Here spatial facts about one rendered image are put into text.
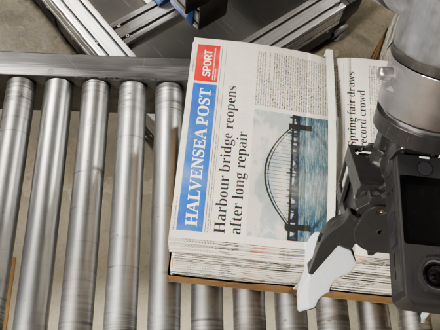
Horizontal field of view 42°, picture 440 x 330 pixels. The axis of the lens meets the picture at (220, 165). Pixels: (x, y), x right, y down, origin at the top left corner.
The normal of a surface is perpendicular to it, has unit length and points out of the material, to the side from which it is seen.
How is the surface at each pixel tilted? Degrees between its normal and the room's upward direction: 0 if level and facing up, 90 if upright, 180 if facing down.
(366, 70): 2
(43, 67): 0
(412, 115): 65
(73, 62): 0
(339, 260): 59
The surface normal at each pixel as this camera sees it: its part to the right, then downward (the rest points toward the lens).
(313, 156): 0.08, -0.44
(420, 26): -0.85, 0.21
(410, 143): -0.49, 0.44
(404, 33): -0.96, 0.07
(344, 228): -0.02, 0.56
